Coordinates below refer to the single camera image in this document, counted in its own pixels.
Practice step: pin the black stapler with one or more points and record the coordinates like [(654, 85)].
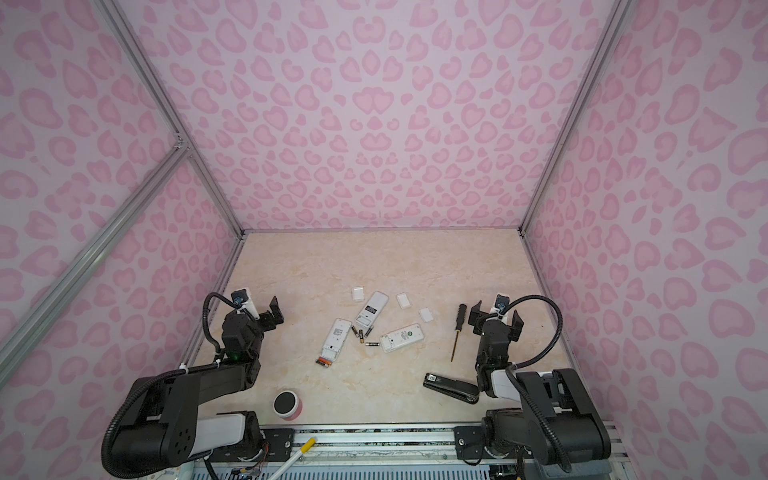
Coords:
[(456, 389)]

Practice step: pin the aluminium rail base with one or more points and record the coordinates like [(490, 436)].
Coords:
[(377, 451)]

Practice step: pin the aluminium frame strut left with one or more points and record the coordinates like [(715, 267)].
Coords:
[(20, 342)]

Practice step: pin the aluminium frame strut right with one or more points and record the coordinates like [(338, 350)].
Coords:
[(620, 16)]

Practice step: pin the aluminium frame strut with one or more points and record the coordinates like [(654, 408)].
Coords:
[(620, 16), (20, 342)]

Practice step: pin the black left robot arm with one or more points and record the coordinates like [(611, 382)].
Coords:
[(158, 426)]

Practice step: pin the red and white remote control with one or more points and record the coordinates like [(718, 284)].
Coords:
[(371, 310)]

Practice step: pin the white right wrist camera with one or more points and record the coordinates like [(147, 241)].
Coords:
[(501, 302)]

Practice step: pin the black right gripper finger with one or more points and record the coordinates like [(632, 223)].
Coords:
[(475, 319), (516, 327)]

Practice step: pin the yellow capped white marker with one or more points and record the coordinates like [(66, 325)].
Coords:
[(293, 459)]

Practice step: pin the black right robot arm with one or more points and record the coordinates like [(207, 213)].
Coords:
[(552, 420)]

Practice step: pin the white battery cover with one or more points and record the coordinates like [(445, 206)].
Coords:
[(358, 294), (426, 315), (403, 301)]

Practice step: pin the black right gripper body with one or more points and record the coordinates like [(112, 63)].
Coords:
[(485, 331)]

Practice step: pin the pink black tape roll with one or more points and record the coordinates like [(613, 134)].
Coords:
[(287, 405)]

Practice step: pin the black yellow handled screwdriver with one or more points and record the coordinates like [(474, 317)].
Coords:
[(457, 330)]

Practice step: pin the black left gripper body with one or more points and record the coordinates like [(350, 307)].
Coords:
[(265, 323)]

